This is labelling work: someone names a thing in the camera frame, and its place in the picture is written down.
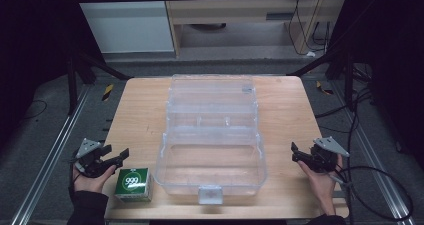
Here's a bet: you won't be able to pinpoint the person's left hand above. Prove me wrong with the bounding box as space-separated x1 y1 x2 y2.
72 163 118 194

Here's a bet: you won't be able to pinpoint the yellow and black tape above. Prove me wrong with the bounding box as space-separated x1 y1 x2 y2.
101 83 115 102
315 80 334 96

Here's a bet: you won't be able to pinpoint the black hanging cables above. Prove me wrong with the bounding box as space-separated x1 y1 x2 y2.
288 0 331 57

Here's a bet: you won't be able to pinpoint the wooden table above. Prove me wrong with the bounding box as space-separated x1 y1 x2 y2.
104 75 350 221

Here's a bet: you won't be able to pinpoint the black metal stand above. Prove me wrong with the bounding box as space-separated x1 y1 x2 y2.
65 48 132 117
287 48 356 113

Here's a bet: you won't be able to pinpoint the white cabinet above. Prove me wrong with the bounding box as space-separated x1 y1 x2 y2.
70 0 175 54

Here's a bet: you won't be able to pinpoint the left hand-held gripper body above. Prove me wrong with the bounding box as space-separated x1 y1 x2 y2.
70 138 108 179

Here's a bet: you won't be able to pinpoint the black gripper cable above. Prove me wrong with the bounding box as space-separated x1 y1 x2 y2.
328 164 415 222

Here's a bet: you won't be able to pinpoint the green and white box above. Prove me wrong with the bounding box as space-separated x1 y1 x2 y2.
114 167 154 204

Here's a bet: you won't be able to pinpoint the wooden desk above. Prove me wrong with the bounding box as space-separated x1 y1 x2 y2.
162 0 346 58

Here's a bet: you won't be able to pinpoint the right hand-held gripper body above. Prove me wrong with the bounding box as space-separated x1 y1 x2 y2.
309 136 351 173

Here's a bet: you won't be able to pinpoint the black floor cable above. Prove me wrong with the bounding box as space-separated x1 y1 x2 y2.
19 99 48 122

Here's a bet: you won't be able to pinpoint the person's right hand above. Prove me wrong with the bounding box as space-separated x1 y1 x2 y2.
297 154 344 217

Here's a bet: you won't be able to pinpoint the aluminium rail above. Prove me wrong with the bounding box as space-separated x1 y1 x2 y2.
329 79 416 225
10 84 91 225

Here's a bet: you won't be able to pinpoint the clear plastic storage box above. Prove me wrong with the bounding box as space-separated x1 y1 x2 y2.
154 73 268 206

